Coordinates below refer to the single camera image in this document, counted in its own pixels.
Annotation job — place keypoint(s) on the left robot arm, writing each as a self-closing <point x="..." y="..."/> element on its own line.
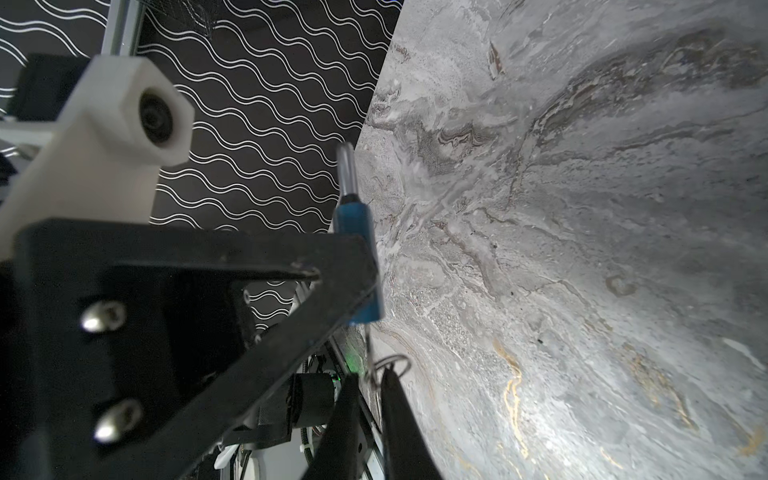
<point x="300" y="402"/>

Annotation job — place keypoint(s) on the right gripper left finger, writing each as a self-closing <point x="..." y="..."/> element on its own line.
<point x="337" y="455"/>

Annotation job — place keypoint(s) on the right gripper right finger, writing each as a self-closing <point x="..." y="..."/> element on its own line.
<point x="406" y="455"/>

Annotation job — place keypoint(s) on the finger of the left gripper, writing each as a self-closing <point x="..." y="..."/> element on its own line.
<point x="135" y="348"/>

